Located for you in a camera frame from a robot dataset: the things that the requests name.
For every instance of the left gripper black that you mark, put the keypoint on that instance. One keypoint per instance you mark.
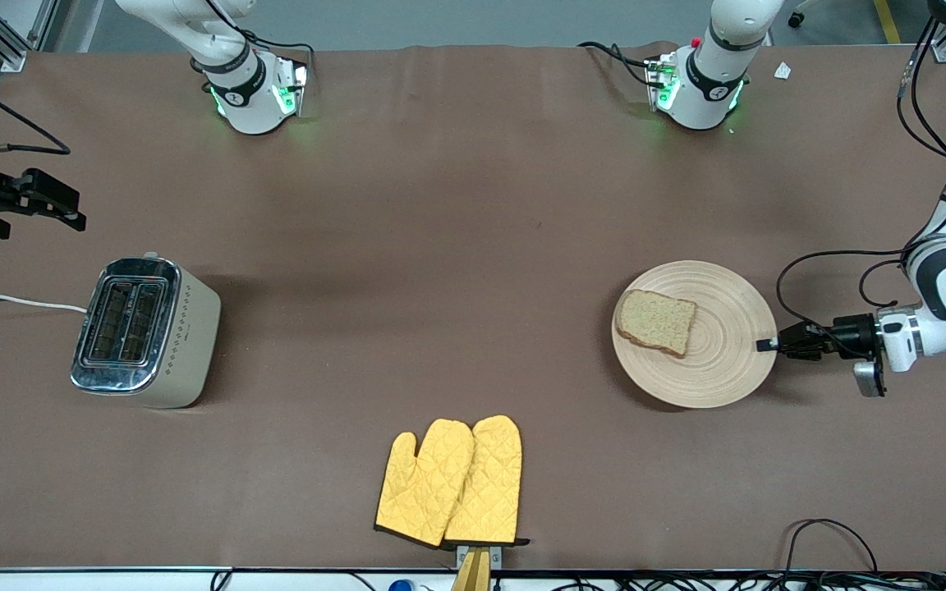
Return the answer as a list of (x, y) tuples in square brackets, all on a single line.
[(853, 332)]

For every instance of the round wooden plate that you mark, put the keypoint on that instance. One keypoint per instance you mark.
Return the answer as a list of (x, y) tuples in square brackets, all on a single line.
[(727, 361)]

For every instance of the brown toast slice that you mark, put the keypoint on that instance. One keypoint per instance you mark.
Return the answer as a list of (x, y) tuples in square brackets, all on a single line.
[(655, 322)]

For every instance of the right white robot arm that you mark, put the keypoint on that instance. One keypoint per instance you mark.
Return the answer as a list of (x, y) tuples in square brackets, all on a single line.
[(243, 90)]

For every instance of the cream and chrome toaster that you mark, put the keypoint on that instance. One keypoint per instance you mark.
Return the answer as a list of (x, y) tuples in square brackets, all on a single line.
[(185, 345)]

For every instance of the small white paper scrap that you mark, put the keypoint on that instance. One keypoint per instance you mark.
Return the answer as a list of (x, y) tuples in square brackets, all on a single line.
[(782, 71)]

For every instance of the black caster wheel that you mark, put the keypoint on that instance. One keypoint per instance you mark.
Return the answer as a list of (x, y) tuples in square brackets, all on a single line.
[(796, 19)]

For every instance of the yellow quilted oven mitt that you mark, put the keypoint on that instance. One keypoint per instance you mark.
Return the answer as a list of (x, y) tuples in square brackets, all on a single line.
[(424, 484), (489, 492)]

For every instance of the brown table cover mat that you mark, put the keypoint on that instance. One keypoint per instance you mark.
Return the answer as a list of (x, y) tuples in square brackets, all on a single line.
[(440, 205)]

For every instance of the blue round cap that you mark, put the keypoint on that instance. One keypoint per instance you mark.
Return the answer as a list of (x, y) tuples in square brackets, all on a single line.
[(401, 586)]

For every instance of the grey metal hook bracket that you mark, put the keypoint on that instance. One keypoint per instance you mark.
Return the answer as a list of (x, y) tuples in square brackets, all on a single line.
[(496, 555)]

